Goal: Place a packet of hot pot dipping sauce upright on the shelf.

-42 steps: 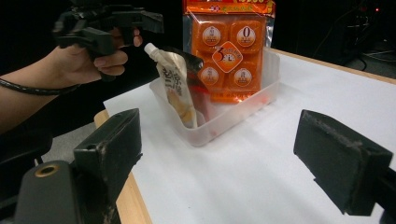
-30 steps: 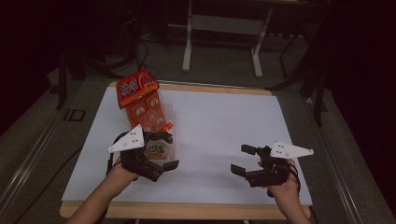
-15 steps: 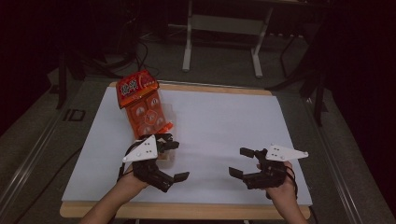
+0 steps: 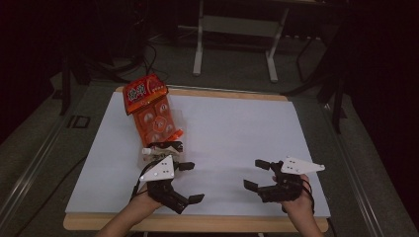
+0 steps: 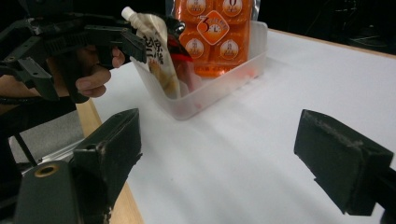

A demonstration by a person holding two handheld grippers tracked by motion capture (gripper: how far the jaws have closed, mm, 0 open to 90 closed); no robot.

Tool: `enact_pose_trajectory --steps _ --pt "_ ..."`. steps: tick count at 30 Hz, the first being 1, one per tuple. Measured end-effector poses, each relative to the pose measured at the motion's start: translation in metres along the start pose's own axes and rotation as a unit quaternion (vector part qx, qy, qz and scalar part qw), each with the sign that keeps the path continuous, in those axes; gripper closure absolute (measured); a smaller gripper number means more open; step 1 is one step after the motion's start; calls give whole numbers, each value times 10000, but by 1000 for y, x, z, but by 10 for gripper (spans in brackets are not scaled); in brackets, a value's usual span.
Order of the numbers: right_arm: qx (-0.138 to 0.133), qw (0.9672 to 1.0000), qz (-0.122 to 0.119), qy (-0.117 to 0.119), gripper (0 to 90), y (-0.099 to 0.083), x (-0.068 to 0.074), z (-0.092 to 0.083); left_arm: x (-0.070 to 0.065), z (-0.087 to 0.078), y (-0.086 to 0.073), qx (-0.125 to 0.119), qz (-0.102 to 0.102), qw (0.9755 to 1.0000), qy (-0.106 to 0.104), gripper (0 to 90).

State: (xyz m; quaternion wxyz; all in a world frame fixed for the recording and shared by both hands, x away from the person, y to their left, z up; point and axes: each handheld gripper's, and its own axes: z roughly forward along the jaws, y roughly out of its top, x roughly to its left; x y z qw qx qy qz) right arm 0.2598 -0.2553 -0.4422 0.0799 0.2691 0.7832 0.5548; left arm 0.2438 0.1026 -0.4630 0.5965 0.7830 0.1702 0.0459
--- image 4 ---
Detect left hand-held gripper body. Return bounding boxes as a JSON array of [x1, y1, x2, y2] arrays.
[[139, 155, 191, 215]]

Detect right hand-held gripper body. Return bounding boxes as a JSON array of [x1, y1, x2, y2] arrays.
[[258, 156, 326, 203]]

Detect small orange snack packet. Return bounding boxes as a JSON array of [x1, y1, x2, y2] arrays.
[[141, 146, 181, 162]]

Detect clear plastic container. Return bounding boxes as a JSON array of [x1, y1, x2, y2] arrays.
[[136, 108, 188, 166]]

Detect large orange snack bag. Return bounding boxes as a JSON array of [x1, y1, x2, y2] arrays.
[[122, 72, 184, 148]]

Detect person's right hand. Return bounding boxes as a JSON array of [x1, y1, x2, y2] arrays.
[[272, 175, 314, 218]]

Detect person's left hand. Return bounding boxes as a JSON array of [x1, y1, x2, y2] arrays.
[[130, 184, 164, 215]]

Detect white table mat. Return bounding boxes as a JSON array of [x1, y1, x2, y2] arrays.
[[64, 91, 331, 218]]

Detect black floor socket plate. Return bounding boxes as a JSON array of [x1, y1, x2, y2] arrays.
[[67, 115, 92, 129]]

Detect black metal stand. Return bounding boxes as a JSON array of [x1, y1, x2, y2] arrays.
[[283, 33, 347, 134], [58, 48, 72, 117]]

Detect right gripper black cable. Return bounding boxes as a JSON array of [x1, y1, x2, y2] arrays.
[[300, 179, 316, 215]]

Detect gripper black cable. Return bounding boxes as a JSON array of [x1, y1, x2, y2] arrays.
[[300, 179, 316, 215], [130, 159, 159, 201]]

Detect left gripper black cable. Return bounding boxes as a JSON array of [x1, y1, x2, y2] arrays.
[[130, 159, 159, 201]]

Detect grey metal floor rail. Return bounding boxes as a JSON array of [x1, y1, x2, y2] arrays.
[[0, 115, 67, 225], [324, 105, 386, 237]]

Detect black floor cables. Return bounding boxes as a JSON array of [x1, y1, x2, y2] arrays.
[[131, 42, 170, 89]]

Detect thin black floor cable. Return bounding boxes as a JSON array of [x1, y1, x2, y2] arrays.
[[16, 156, 87, 237]]

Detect white metal desk frame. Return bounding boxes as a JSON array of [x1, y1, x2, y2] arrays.
[[192, 0, 291, 83]]

